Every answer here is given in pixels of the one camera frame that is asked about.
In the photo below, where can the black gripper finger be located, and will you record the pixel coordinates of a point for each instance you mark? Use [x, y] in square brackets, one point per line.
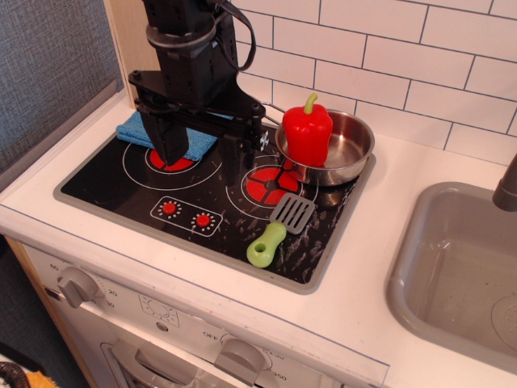
[168, 138]
[236, 155]

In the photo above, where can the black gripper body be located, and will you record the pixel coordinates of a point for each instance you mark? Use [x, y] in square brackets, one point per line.
[196, 85]

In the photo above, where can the blue cloth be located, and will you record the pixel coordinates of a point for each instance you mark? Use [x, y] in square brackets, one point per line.
[133, 131]

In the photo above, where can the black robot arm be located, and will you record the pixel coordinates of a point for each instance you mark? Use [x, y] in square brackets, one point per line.
[182, 13]

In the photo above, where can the black toy stove top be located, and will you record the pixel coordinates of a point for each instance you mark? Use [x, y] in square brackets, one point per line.
[189, 206]

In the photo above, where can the red toy bell pepper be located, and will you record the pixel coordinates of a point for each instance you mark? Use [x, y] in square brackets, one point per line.
[308, 130]

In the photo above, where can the grey green toy spatula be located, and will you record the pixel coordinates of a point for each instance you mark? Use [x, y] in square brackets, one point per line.
[290, 216]

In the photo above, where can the steel pan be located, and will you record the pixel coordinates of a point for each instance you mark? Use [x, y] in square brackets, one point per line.
[350, 153]

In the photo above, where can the grey left oven knob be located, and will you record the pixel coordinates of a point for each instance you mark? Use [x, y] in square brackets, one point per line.
[76, 286]

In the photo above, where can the grey oven knob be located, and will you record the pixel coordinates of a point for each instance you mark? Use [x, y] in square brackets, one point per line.
[76, 286]
[241, 361]

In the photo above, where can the white toy oven front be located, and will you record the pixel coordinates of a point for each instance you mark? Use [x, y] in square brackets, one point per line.
[127, 339]

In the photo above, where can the grey right oven knob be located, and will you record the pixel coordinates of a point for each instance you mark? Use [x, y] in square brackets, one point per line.
[241, 361]

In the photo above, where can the grey sink basin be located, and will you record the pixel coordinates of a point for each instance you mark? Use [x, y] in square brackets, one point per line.
[454, 278]

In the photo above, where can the grey faucet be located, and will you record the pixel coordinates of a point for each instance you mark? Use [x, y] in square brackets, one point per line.
[505, 195]

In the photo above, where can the orange object bottom left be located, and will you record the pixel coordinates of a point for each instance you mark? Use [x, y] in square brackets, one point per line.
[14, 376]

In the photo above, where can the wooden side post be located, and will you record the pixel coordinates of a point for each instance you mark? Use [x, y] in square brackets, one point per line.
[128, 22]

